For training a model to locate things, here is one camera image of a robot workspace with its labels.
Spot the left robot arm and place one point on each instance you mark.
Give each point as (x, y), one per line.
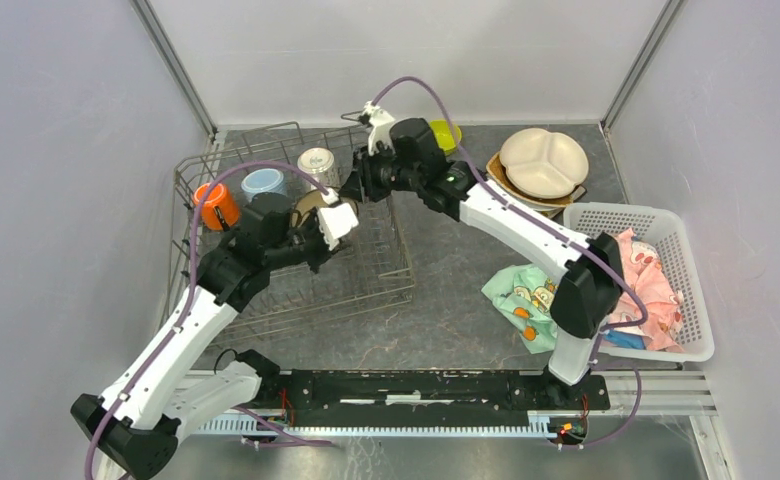
(141, 419)

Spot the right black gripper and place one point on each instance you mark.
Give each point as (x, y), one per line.
(366, 164)

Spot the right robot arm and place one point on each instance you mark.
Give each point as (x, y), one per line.
(404, 156)

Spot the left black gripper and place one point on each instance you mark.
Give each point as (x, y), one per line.
(323, 250)

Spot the green cartoon cloth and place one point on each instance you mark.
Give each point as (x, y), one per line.
(524, 294)

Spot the lime green bowl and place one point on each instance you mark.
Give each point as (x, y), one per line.
(447, 136)

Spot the pink patterned cloth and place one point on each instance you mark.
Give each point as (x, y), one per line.
(642, 270)

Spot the blue cloth in basket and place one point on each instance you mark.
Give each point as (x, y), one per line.
(618, 339)

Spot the grey wire dish rack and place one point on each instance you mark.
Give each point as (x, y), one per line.
(372, 270)

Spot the cream divided plate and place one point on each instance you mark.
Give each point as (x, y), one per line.
(544, 164)

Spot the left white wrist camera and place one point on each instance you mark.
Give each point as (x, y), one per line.
(337, 218)

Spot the orange mug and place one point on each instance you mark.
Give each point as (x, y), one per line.
(220, 211)

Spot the white floral mug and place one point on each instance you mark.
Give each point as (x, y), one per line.
(320, 164)

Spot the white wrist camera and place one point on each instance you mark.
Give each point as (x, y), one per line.
(337, 218)
(379, 123)

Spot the square floral plate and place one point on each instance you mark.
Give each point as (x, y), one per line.
(552, 208)

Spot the light blue mug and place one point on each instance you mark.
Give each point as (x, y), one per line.
(266, 180)

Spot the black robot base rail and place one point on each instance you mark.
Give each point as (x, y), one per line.
(364, 402)

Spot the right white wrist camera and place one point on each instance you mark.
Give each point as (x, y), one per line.
(379, 123)

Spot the beige brown-rimmed bowl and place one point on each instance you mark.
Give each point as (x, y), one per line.
(310, 201)

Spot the white plastic basket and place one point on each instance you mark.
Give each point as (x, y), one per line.
(665, 231)

